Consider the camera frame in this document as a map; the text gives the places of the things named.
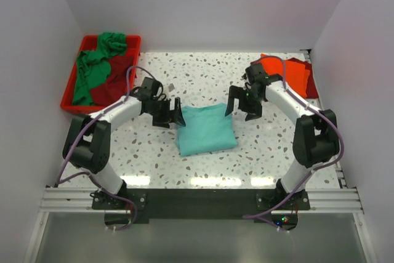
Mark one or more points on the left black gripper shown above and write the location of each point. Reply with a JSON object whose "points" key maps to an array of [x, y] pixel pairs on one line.
{"points": [[170, 116]]}

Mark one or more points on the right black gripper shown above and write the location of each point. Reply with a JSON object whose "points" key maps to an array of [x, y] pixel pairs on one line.
{"points": [[236, 92]]}

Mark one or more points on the teal t shirt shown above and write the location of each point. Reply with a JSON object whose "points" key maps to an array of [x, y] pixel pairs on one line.
{"points": [[207, 129]]}

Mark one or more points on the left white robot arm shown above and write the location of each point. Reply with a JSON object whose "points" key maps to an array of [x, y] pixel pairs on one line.
{"points": [[87, 145]]}

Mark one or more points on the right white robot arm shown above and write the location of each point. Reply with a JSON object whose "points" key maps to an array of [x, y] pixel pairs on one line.
{"points": [[316, 139]]}

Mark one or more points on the orange folded t shirt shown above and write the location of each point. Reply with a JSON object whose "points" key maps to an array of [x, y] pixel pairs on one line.
{"points": [[296, 75]]}

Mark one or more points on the dark red t shirt in bin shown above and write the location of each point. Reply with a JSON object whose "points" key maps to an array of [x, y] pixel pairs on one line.
{"points": [[115, 85]]}

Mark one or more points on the dark red folded t shirt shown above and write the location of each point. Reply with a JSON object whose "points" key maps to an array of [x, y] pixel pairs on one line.
{"points": [[311, 90]]}

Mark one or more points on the green t shirt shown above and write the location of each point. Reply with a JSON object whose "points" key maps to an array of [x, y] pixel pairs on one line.
{"points": [[93, 68]]}

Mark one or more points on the red plastic bin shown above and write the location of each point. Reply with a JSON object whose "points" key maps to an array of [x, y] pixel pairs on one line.
{"points": [[89, 42]]}

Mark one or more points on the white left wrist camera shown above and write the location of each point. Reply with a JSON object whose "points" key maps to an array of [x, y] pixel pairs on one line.
{"points": [[170, 87]]}

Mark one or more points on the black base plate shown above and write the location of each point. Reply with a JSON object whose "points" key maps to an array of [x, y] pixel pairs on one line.
{"points": [[143, 205]]}

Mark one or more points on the aluminium rail frame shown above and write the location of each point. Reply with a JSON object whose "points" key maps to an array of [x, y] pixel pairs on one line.
{"points": [[326, 225]]}

